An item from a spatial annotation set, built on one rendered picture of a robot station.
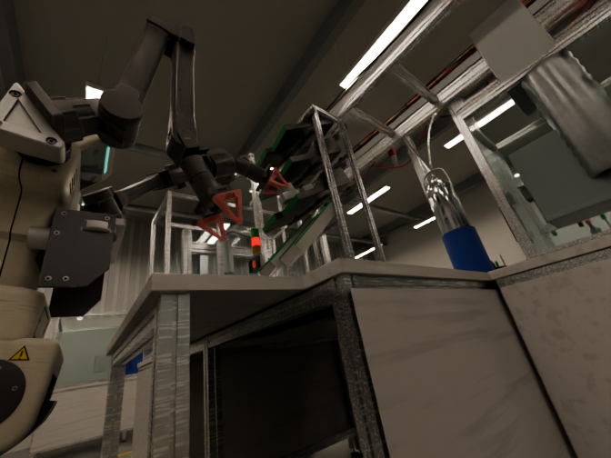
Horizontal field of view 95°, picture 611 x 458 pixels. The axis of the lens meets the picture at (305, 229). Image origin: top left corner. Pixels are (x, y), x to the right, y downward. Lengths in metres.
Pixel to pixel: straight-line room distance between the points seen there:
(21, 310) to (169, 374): 0.30
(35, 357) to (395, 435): 0.60
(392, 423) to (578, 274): 0.76
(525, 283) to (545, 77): 0.74
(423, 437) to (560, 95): 1.16
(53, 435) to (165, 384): 5.58
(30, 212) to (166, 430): 0.51
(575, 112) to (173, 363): 1.34
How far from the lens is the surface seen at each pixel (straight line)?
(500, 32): 1.71
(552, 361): 1.16
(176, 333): 0.52
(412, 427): 0.60
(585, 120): 1.32
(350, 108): 1.94
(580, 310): 1.13
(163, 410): 0.51
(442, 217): 1.56
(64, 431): 6.06
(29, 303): 0.70
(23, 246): 0.78
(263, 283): 0.57
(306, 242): 0.89
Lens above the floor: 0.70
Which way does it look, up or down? 24 degrees up
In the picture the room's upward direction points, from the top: 11 degrees counter-clockwise
